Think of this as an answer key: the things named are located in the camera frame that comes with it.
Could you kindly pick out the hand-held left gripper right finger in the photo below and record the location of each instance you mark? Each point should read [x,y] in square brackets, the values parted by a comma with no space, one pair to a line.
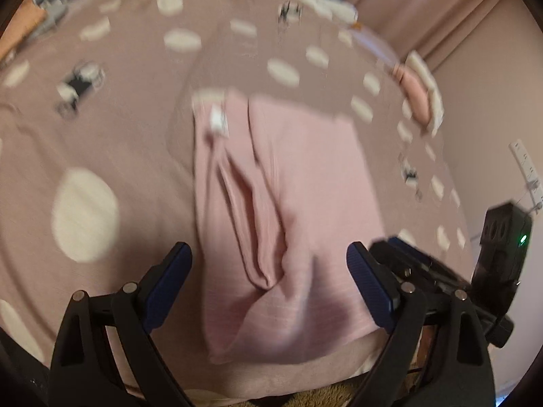
[369,282]

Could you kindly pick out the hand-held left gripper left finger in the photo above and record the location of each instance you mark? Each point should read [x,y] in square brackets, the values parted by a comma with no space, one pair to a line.
[167,280]

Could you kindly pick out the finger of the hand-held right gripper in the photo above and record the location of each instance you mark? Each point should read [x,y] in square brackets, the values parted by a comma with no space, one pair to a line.
[420,265]

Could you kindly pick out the pink striped small garment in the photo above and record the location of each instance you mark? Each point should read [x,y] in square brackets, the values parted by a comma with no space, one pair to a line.
[280,220]

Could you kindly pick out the white power strip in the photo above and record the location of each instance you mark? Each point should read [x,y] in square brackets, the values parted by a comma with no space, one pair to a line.
[528,169]

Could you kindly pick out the mauve polka dot blanket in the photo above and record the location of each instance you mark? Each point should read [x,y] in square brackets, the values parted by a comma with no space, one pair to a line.
[106,135]

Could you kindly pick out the pink and white cushion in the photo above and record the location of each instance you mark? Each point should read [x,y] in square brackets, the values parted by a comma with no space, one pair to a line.
[418,91]

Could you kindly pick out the pink curtain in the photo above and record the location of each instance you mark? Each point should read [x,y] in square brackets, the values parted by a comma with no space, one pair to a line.
[428,12]

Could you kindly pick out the grey cloth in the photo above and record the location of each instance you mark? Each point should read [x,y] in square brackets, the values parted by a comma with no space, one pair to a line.
[53,19]

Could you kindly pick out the orange folded cloth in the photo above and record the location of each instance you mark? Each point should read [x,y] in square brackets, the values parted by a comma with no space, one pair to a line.
[21,25]

